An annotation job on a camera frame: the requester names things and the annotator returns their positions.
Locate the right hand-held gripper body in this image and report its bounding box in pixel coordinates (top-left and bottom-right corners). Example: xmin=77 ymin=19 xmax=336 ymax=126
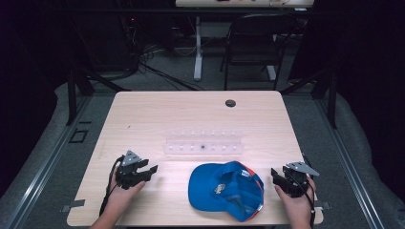
xmin=282 ymin=161 xmax=321 ymax=198

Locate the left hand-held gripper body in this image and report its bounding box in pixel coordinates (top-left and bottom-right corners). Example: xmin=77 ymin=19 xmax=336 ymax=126
xmin=115 ymin=150 xmax=150 ymax=191

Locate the blue baseball cap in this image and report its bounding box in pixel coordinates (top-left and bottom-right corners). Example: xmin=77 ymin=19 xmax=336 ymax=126
xmin=187 ymin=160 xmax=266 ymax=223

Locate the person's left hand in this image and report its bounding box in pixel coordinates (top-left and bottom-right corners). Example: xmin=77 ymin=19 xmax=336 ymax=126
xmin=108 ymin=171 xmax=147 ymax=214

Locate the person's right hand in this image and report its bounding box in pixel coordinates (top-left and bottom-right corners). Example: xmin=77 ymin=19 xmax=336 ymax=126
xmin=273 ymin=176 xmax=317 ymax=223

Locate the grey tape strip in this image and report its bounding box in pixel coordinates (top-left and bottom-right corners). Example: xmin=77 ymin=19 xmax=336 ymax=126
xmin=314 ymin=200 xmax=332 ymax=212
xmin=59 ymin=198 xmax=87 ymax=214

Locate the clear acrylic rack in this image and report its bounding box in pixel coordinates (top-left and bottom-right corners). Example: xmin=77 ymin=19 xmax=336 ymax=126
xmin=163 ymin=128 xmax=245 ymax=157

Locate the black tape square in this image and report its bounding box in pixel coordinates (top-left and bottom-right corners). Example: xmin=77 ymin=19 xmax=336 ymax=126
xmin=68 ymin=128 xmax=89 ymax=144

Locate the black metal stand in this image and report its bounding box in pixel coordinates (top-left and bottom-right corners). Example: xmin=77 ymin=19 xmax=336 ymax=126
xmin=64 ymin=47 xmax=132 ymax=126
xmin=279 ymin=65 xmax=339 ymax=130

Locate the white desk with legs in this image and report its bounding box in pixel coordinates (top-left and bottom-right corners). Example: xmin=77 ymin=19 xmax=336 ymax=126
xmin=174 ymin=0 xmax=315 ymax=83

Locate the black folding chair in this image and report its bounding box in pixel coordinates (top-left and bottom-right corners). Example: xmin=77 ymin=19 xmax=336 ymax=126
xmin=219 ymin=12 xmax=300 ymax=92

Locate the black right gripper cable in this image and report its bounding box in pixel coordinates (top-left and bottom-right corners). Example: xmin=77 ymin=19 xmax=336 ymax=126
xmin=294 ymin=154 xmax=317 ymax=229

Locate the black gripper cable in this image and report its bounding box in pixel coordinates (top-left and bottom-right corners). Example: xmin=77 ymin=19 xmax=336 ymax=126
xmin=294 ymin=154 xmax=317 ymax=229
xmin=98 ymin=155 xmax=126 ymax=218

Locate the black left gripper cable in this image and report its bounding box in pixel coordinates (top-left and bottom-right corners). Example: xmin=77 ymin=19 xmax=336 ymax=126
xmin=98 ymin=155 xmax=126 ymax=218

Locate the aluminium floor rail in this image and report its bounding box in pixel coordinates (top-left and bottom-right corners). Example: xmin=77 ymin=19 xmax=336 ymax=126
xmin=313 ymin=96 xmax=386 ymax=229
xmin=6 ymin=94 xmax=94 ymax=229

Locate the bundle of black floor cables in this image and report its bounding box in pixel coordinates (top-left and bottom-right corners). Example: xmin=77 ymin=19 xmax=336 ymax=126
xmin=120 ymin=15 xmax=204 ymax=92

